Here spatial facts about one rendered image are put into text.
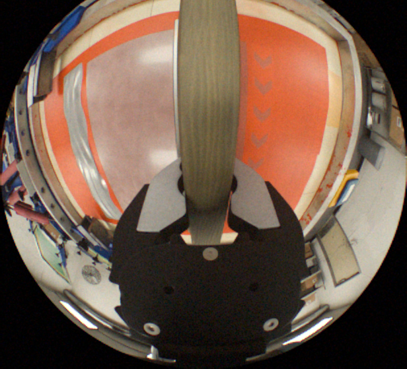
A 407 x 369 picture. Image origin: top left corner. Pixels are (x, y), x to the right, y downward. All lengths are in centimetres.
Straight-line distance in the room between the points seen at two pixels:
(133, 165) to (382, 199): 355
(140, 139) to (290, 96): 21
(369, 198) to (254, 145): 345
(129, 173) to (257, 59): 25
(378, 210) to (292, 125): 340
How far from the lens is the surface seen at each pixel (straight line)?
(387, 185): 341
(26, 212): 98
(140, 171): 21
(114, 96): 20
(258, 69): 18
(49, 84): 32
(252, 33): 19
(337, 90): 29
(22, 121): 54
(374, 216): 358
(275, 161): 21
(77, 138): 27
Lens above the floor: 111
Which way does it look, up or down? 60 degrees down
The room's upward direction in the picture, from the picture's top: 179 degrees counter-clockwise
